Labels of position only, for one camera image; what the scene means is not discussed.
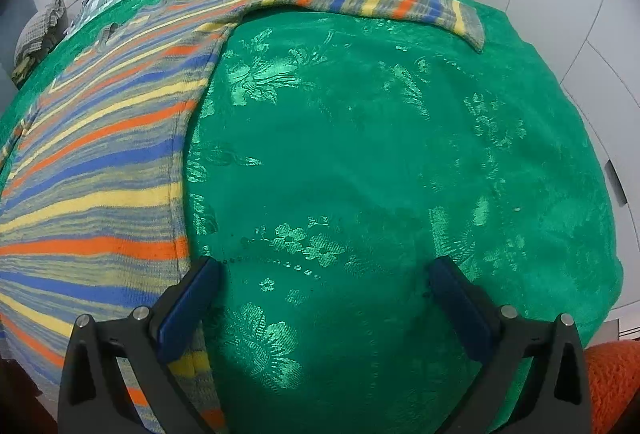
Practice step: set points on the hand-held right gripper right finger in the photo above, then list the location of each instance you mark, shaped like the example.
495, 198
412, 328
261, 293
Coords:
460, 309

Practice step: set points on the pile of clothes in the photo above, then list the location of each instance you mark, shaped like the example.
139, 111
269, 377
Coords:
37, 33

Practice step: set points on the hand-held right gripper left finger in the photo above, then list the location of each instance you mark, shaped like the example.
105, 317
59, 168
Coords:
184, 314

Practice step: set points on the striped knit sweater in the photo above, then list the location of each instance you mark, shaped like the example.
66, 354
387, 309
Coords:
100, 163

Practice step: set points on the green floral blanket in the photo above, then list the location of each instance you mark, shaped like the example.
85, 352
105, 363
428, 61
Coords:
375, 138

